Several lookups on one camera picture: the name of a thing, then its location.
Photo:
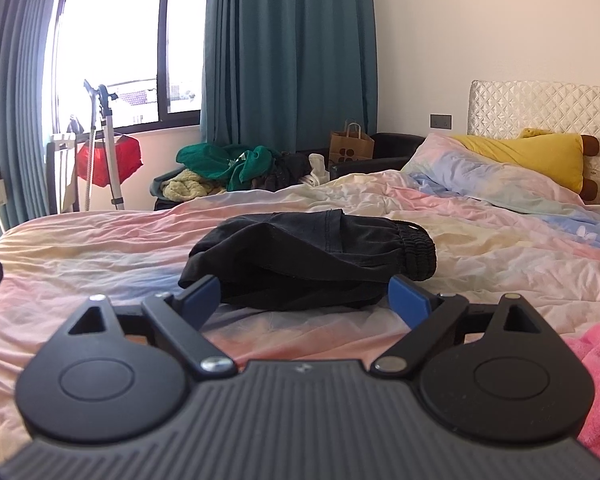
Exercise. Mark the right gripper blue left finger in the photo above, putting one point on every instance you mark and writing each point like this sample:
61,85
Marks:
196,303

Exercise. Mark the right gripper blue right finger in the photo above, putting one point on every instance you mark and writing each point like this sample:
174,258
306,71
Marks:
411,303

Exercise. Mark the black shorts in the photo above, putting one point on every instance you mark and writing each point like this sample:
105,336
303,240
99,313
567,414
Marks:
294,261

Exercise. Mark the cream knitted garment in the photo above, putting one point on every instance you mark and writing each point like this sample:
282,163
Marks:
187,185

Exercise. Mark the green garment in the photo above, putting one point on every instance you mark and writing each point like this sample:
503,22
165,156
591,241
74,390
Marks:
233,166

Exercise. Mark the pastel pillow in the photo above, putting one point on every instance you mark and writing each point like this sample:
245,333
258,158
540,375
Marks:
443,167

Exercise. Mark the pastel tie-dye duvet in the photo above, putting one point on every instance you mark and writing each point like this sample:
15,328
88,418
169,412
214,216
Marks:
52,264

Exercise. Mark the white garment on pile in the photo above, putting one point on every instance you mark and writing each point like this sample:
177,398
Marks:
318,174

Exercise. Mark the black garment on pile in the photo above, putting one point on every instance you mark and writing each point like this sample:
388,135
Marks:
287,170

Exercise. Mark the brown paper bag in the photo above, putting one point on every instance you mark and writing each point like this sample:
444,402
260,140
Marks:
350,144

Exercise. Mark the metal tripod stand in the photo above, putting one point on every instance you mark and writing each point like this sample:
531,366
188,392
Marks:
61,157

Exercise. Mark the yellow plush pillow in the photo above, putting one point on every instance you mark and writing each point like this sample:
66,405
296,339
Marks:
558,156

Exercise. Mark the quilted white headboard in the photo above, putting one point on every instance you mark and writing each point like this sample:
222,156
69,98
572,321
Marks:
501,109

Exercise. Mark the teal curtain left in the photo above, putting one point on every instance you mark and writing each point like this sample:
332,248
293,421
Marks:
24,26

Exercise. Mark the teal curtain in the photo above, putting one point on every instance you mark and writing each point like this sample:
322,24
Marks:
288,73
24,26

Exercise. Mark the teal curtain right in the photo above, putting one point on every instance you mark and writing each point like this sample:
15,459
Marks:
288,73

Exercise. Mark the wall socket plate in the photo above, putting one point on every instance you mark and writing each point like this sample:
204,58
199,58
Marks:
441,121

